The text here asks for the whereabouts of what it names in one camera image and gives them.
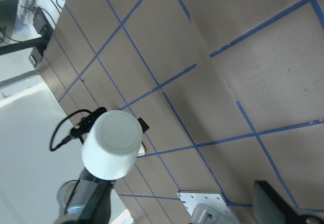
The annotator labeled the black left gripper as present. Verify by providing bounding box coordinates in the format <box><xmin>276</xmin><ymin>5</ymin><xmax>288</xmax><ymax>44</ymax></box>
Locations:
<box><xmin>70</xmin><ymin>107</ymin><xmax>149</xmax><ymax>143</ymax></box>

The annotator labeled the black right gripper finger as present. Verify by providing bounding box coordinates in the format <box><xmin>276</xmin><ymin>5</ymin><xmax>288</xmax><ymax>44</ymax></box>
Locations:
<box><xmin>253</xmin><ymin>181</ymin><xmax>323</xmax><ymax>224</ymax></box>

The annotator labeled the pale green ikea cup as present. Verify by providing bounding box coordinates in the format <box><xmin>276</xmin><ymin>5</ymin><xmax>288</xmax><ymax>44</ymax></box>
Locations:
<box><xmin>82</xmin><ymin>110</ymin><xmax>143</xmax><ymax>181</ymax></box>

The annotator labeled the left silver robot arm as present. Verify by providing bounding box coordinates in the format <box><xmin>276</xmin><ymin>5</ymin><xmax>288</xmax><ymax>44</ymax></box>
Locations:
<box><xmin>49</xmin><ymin>107</ymin><xmax>150</xmax><ymax>223</ymax></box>

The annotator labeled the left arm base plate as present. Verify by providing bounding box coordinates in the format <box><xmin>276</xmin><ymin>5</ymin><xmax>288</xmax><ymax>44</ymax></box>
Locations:
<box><xmin>177</xmin><ymin>191</ymin><xmax>239</xmax><ymax>224</ymax></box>

